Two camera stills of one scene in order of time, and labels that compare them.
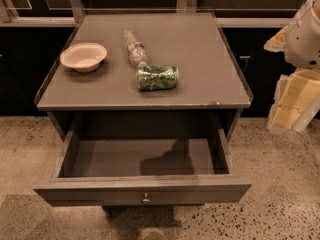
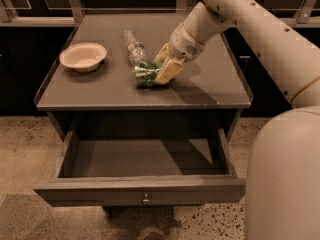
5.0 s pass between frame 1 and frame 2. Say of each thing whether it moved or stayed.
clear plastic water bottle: stayed
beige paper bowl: stayed
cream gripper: moved
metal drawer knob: stayed
